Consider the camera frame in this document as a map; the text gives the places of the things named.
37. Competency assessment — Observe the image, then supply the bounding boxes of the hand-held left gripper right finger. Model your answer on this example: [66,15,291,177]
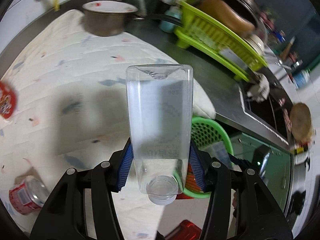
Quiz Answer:
[189,140,293,240]

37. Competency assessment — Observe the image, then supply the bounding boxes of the green plastic basket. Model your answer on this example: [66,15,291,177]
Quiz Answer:
[175,116,234,200]

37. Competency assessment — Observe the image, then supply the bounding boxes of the white bowl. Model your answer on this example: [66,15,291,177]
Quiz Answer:
[246,34,265,53]

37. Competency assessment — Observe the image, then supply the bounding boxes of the green dish rack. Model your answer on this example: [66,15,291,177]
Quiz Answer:
[174,0,269,82]

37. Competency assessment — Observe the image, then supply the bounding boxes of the white quilted cloth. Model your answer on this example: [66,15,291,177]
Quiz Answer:
[0,9,217,240]

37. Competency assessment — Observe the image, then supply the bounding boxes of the clear plastic bottle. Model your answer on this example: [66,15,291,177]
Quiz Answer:
[126,64,194,206]

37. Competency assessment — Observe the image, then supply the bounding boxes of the red plastic stool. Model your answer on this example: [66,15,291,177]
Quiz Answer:
[162,219,203,240]

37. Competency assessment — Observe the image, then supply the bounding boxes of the red soda can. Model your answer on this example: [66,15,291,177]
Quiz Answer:
[9,175,50,215]

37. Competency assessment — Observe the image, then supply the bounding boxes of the teal soap bottle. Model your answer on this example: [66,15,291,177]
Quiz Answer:
[160,6,182,33]

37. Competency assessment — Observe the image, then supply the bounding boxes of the red printed paper cup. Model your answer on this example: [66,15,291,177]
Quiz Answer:
[0,81,18,122]

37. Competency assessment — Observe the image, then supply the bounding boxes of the steel sink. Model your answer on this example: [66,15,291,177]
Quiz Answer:
[239,85,291,151]

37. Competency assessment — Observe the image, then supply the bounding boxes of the brown clay pot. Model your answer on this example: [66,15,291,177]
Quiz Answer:
[197,0,255,34]

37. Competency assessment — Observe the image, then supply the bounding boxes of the green cabinet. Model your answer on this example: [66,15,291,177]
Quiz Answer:
[230,132,292,214]

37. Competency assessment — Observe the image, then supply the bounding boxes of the white rag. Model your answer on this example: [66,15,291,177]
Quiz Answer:
[246,74,271,103]

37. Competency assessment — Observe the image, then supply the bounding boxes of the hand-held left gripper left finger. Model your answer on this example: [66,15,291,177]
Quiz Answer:
[30,137,134,240]

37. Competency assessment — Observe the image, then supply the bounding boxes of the round wooden cutting board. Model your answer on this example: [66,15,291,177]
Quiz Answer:
[289,102,312,141]

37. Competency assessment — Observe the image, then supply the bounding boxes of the metal pot with handle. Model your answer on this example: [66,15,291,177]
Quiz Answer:
[82,1,145,37]

